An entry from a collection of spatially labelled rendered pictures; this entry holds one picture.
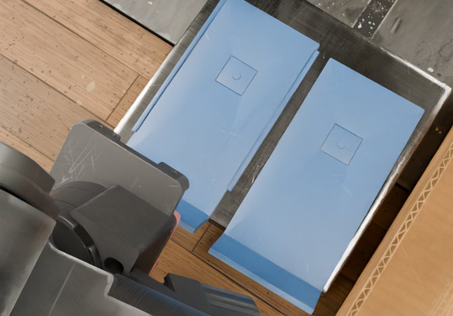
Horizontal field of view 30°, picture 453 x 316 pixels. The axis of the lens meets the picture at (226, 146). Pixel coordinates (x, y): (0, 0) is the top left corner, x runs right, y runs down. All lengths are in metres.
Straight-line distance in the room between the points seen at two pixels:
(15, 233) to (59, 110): 0.31
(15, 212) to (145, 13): 0.34
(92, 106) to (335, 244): 0.19
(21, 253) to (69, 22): 0.34
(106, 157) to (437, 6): 0.29
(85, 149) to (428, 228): 0.24
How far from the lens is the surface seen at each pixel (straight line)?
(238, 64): 0.56
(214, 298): 0.40
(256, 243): 0.53
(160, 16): 0.60
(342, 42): 0.57
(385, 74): 0.57
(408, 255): 0.56
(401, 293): 0.55
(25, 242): 0.28
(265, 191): 0.53
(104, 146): 0.42
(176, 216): 0.45
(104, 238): 0.38
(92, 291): 0.31
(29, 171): 0.29
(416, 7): 0.61
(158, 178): 0.42
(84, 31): 0.60
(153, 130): 0.54
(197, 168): 0.54
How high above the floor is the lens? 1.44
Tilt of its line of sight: 75 degrees down
